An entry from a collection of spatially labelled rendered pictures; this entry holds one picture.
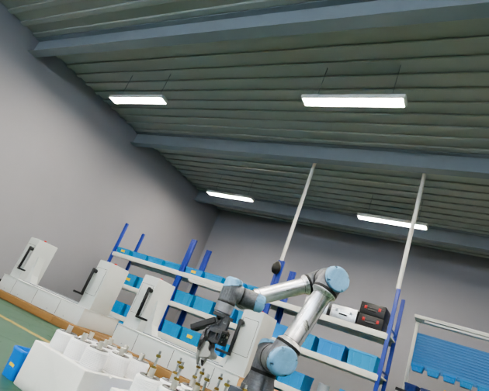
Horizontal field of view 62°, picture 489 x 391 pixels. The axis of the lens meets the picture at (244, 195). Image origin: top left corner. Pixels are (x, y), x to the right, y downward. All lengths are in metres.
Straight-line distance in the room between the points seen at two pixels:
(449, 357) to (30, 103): 7.98
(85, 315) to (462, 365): 5.29
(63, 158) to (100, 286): 4.22
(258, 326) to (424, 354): 4.07
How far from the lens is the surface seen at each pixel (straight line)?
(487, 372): 7.22
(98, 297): 4.83
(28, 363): 2.02
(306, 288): 1.97
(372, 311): 6.09
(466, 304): 9.86
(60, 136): 8.52
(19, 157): 8.14
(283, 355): 1.76
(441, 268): 10.08
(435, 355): 7.23
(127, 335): 4.27
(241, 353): 3.65
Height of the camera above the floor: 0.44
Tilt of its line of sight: 20 degrees up
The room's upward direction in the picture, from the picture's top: 22 degrees clockwise
